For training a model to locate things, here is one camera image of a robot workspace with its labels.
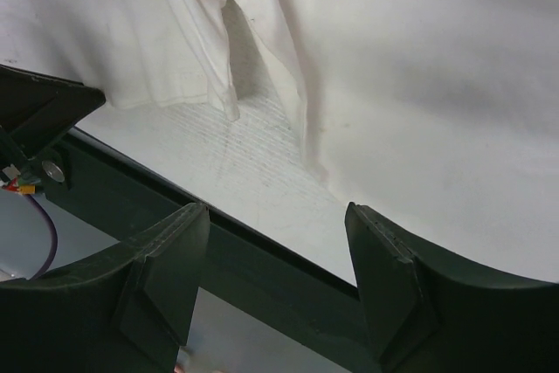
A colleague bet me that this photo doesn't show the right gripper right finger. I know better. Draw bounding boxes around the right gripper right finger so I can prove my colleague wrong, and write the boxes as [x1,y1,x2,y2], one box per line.
[345,204,558,372]

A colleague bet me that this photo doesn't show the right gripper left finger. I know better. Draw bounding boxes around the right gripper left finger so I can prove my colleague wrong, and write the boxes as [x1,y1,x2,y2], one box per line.
[1,204,210,372]

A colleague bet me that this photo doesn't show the white t-shirt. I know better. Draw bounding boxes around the white t-shirt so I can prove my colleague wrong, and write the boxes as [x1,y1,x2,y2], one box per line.
[1,0,558,282]

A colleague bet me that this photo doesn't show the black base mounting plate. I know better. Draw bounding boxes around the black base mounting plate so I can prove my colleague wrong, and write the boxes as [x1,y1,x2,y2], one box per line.
[1,66,376,372]

